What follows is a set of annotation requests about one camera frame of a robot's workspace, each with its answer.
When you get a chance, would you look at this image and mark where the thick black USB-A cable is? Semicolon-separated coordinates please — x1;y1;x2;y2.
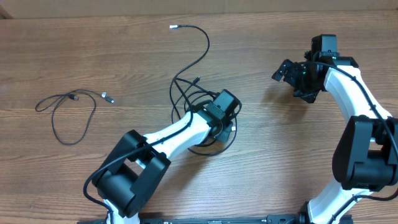
183;90;239;157

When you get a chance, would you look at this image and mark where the thin black USB-C cable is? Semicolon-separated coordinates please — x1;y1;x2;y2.
169;24;218;125

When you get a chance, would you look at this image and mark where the short black cable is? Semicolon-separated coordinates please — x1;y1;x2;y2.
34;89;115;146

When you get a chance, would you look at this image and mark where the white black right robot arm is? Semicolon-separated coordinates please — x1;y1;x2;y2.
266;34;397;223

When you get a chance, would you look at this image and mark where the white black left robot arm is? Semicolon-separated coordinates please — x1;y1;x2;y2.
91;90;241;223

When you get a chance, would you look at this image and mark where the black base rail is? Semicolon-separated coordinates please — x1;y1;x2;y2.
77;213;354;224

